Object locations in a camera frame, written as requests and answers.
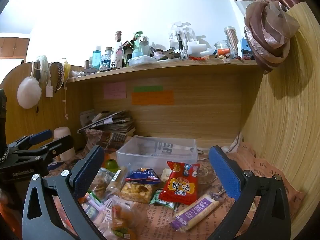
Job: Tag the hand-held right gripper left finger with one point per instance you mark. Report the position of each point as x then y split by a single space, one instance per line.
90 172

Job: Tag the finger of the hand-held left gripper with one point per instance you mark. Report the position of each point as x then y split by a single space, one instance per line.
58 145
41 135

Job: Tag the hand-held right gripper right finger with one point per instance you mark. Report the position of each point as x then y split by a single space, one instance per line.
225 172

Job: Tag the green lime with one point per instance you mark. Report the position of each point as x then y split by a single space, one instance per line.
111 164

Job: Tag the clear pastry white label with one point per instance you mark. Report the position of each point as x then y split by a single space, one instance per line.
116 180

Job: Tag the red snack packet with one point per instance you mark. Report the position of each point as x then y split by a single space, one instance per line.
178 186

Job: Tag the purple and yellow snack packet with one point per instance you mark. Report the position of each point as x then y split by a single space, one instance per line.
193 213

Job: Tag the clear plastic container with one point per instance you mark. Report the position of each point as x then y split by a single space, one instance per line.
157 152

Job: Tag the clear bag of orange snacks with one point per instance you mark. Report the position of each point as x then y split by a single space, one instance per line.
121 217

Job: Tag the white cylindrical cup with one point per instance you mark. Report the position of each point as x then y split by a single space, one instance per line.
62 131

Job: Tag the clear glass dish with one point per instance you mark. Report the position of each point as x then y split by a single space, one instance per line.
206 175

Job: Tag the green and white snack packet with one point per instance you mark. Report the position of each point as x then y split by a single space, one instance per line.
91 203

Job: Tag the white paper sheet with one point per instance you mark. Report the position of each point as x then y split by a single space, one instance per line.
236 142

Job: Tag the white charger plug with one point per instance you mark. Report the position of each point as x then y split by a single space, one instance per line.
49 91

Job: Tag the white fluffy puff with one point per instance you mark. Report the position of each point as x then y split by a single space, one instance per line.
28 92

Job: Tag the newspaper print table cover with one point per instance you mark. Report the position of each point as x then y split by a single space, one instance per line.
225 217

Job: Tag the clear bag of yellow crackers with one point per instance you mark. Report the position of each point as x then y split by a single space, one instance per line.
135 192

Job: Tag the blue snack packet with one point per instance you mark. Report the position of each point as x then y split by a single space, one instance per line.
142 175

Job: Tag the stack of magazines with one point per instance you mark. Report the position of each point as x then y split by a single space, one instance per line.
110 123

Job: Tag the small white snack packet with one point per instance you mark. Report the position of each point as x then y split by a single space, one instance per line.
165 174

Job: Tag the black patterned headband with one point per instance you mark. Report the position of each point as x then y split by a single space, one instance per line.
59 73

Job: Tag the white fluffy headband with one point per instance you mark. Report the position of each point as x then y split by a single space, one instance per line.
43 63

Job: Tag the yellow hanging ornament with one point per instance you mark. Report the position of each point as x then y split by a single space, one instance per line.
67 67

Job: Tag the wooden desk shelf unit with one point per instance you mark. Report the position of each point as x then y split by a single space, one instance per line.
200 100

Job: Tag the pink sticky note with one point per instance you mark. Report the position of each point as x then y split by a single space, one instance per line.
114 90

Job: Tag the wooden cabinet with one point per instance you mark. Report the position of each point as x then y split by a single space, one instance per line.
12 47

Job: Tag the blue liquid bottle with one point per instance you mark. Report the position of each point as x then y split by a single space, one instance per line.
96 58

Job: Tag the orange sticky note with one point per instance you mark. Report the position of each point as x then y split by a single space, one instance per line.
152 97

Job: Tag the dark blue glass jar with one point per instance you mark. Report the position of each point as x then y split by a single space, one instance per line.
107 59

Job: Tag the green sticky note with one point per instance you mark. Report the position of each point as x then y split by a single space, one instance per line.
147 88

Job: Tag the floral print glass bottle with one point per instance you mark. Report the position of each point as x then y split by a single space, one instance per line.
117 52

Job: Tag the white lidded plastic box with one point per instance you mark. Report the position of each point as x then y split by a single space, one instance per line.
140 60

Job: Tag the wide glass jar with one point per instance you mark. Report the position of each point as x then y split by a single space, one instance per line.
221 49

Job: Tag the blue box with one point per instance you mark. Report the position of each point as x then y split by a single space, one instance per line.
246 48

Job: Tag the light blue bottle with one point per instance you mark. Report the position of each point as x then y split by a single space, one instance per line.
141 48

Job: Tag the white foam block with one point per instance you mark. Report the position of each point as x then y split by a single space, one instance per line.
198 46

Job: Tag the tall jar with copper contents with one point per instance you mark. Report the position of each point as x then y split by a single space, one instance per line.
231 40

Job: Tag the clear acrylic organizer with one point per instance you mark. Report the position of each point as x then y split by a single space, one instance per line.
180 40

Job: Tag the pink sheer scarf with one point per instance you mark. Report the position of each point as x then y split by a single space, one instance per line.
265 30

